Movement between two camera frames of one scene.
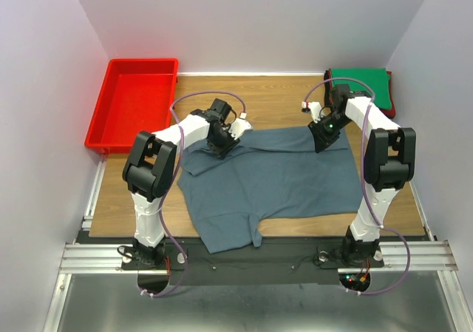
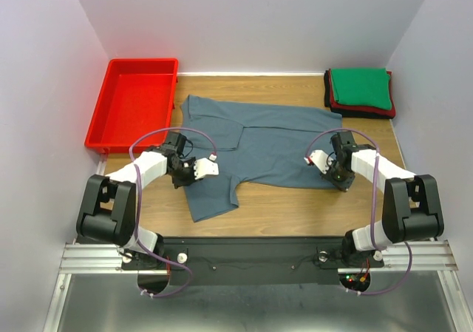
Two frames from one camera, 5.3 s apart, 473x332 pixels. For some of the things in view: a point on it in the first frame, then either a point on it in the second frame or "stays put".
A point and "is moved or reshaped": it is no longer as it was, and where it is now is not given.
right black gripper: (321, 139) -> (344, 185)
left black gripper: (222, 151) -> (190, 180)
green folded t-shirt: (377, 79) stays put
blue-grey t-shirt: (273, 174) is moved or reshaped
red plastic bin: (137, 96) stays put
